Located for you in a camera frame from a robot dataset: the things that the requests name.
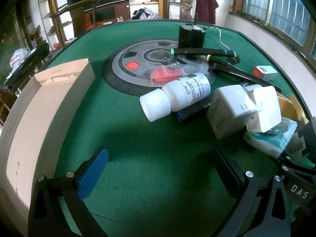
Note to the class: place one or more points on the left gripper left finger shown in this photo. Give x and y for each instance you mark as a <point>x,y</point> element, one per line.
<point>46,217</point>

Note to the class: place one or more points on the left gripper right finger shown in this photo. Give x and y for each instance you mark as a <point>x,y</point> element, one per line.
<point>261,207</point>

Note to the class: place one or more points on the teal cartoon tissue pack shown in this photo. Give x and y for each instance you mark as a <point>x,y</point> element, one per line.
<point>274,141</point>

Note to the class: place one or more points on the white square case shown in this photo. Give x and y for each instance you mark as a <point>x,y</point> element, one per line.
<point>268,113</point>

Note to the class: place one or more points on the white carton box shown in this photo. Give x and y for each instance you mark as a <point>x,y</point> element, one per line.
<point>230,109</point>

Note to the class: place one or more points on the purple-tipped black marker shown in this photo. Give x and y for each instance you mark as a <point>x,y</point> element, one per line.
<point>237,73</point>

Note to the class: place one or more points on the white pill bottle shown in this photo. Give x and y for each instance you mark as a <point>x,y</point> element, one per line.
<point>175,96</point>

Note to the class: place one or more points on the yellow-tipped black marker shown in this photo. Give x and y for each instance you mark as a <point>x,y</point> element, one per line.
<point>232,61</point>

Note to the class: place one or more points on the yellow packet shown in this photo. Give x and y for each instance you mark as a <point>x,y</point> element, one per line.
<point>291,108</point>

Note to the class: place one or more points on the brown cardboard box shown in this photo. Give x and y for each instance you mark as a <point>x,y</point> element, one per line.
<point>34,132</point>

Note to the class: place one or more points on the grey red-ended box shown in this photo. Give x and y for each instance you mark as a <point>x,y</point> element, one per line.
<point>267,73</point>

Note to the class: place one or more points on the dark side table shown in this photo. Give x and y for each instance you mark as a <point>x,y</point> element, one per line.
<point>27,66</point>

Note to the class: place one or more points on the round grey table centre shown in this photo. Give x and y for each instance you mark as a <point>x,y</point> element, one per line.
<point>128,68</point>

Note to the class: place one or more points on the red item plastic bag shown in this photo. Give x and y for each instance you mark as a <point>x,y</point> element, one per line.
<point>160,75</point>

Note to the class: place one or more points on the black stepper motor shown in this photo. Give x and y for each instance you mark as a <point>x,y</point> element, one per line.
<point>191,35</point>

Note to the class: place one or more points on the dark wooden chair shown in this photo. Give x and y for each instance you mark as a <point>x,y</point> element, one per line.
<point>78,18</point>

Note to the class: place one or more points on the wooden chair with red cloth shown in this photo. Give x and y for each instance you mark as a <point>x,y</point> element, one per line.
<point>202,11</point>

